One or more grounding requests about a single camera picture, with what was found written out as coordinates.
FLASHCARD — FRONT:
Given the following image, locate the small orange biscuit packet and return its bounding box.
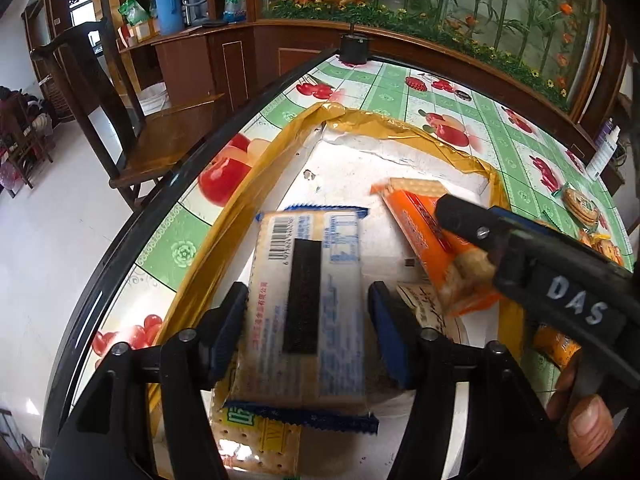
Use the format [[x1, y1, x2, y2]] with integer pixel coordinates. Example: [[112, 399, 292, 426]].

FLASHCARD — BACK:
[[531, 324, 583, 367]]

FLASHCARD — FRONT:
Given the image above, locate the orange cracker packet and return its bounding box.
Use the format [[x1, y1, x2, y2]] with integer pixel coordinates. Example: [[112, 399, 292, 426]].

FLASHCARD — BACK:
[[370, 177, 503, 317]]

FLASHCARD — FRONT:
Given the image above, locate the person's right hand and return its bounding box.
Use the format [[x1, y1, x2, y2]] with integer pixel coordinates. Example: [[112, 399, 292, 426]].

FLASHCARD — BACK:
[[546, 352, 640, 468]]

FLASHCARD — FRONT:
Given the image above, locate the dark wooden chair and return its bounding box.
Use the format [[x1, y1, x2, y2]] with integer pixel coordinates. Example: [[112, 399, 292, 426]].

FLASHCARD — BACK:
[[30, 17, 228, 211]]

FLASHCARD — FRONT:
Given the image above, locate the black cup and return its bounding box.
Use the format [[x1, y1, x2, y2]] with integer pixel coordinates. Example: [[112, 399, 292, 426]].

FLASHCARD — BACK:
[[339, 24, 374, 66]]

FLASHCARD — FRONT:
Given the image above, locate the yellow cracker packet green print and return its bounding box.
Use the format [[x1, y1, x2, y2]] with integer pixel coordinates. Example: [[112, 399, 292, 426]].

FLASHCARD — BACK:
[[210, 390, 303, 478]]

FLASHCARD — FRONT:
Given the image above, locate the blue thermos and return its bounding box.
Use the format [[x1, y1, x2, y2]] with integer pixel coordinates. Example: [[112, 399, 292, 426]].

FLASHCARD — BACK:
[[152, 0, 175, 36]]

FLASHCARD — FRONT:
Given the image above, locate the white bottle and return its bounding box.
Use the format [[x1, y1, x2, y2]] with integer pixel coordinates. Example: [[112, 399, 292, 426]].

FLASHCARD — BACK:
[[585, 125, 621, 182]]

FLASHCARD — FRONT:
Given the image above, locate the beige box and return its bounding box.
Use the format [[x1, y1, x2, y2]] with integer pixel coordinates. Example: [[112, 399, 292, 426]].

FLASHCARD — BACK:
[[127, 19, 161, 43]]

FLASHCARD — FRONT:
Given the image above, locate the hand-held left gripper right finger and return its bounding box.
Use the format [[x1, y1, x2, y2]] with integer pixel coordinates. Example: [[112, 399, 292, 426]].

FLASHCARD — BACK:
[[367, 281, 566, 480]]

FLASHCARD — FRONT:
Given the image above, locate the wooden rack with clutter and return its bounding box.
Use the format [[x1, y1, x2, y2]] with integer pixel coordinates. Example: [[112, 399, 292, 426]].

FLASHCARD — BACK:
[[0, 85, 56, 197]]

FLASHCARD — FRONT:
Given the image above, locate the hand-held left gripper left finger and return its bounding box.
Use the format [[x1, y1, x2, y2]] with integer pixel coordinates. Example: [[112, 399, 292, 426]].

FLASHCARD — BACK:
[[45, 282, 251, 480]]

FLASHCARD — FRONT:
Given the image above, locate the blue cracker packet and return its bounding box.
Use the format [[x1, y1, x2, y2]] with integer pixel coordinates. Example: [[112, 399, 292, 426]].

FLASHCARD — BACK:
[[222, 205, 379, 434]]

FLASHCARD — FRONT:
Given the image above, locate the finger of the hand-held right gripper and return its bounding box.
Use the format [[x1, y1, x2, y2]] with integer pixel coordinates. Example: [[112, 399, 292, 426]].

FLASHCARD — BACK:
[[489, 205, 558, 233], [434, 194, 640, 356]]

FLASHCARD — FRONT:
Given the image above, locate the round biscuit packet green label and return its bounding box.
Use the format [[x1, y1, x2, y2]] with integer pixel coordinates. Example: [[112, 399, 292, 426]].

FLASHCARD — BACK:
[[552, 185, 601, 226]]

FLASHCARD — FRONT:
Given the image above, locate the cardboard box with yellow tape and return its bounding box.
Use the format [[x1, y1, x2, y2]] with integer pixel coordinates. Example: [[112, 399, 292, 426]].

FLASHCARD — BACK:
[[147, 101, 531, 480]]

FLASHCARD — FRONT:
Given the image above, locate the green snack bag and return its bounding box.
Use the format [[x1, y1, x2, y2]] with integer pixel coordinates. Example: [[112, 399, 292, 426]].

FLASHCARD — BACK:
[[118, 0, 151, 27]]

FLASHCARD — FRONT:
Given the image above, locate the glass flower display case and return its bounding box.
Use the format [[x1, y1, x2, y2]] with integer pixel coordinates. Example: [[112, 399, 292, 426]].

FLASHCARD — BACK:
[[252, 0, 608, 122]]

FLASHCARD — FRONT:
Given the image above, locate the wooden cabinet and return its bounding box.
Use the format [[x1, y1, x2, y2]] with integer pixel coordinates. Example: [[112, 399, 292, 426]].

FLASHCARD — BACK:
[[117, 19, 346, 113]]

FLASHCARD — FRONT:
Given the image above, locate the round biscuit packet orange label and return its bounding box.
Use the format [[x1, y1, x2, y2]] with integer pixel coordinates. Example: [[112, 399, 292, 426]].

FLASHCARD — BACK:
[[577, 230, 626, 268]]

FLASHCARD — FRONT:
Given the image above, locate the white bucket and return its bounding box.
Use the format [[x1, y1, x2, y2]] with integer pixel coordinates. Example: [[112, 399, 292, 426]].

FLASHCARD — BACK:
[[137, 81, 173, 116]]

